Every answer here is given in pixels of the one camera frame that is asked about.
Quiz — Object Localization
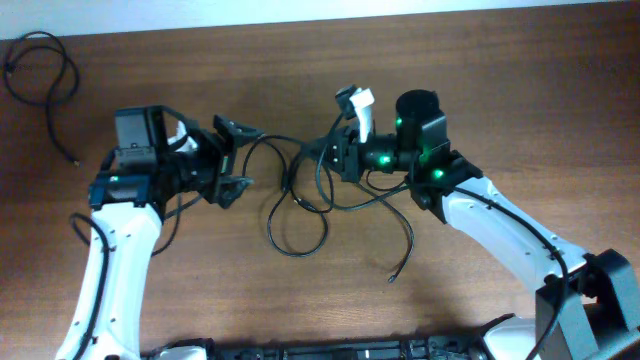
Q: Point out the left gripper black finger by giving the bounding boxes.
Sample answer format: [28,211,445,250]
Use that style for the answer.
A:
[217,176,254,209]
[213,115,264,148]

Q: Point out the black USB cable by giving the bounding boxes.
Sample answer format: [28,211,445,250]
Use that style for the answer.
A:
[1,30,82,168]

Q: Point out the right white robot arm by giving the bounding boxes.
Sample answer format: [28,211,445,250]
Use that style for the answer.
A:
[322,86,639,359]

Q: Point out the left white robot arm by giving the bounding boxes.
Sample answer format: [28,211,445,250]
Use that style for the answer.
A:
[56,105,264,359]

